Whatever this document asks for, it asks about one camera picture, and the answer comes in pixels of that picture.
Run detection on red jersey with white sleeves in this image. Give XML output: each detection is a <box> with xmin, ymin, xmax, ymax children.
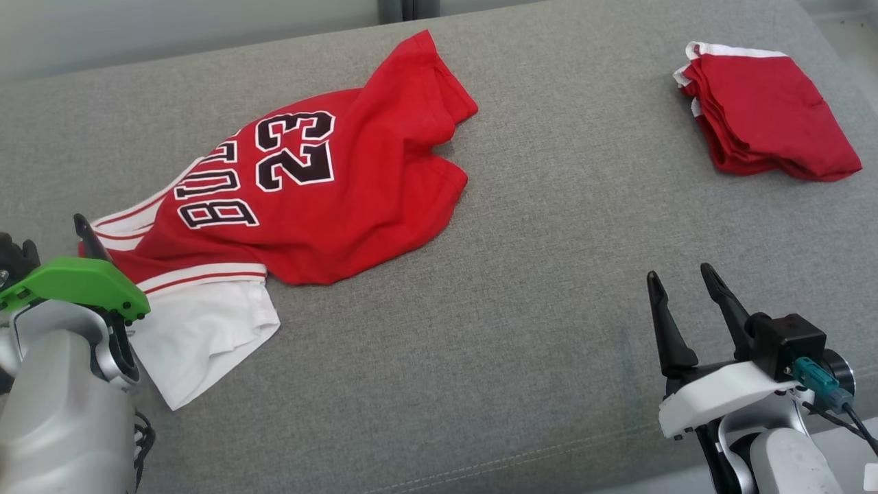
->
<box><xmin>78</xmin><ymin>30</ymin><xmax>479</xmax><ymax>411</ymax></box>

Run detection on left arm cable with teal plug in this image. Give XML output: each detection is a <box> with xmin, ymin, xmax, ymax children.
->
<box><xmin>134</xmin><ymin>410</ymin><xmax>156</xmax><ymax>491</ymax></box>

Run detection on grey fabric sofa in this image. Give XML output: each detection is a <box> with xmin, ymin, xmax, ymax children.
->
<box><xmin>0</xmin><ymin>0</ymin><xmax>878</xmax><ymax>494</ymax></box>

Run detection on arm cable with teal plug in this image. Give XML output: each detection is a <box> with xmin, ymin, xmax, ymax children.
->
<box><xmin>794</xmin><ymin>357</ymin><xmax>878</xmax><ymax>457</ymax></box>
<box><xmin>134</xmin><ymin>410</ymin><xmax>156</xmax><ymax>491</ymax></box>

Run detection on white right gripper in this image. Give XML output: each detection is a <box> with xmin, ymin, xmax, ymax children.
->
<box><xmin>647</xmin><ymin>263</ymin><xmax>814</xmax><ymax>440</ymax></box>

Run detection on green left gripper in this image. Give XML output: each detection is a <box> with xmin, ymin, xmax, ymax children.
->
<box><xmin>0</xmin><ymin>214</ymin><xmax>150</xmax><ymax>323</ymax></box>

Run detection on red shorts with white stripe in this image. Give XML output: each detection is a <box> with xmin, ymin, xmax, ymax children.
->
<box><xmin>672</xmin><ymin>41</ymin><xmax>863</xmax><ymax>182</ymax></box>

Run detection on right arm cable with teal plug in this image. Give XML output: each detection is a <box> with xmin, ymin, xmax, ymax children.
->
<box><xmin>794</xmin><ymin>357</ymin><xmax>878</xmax><ymax>457</ymax></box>

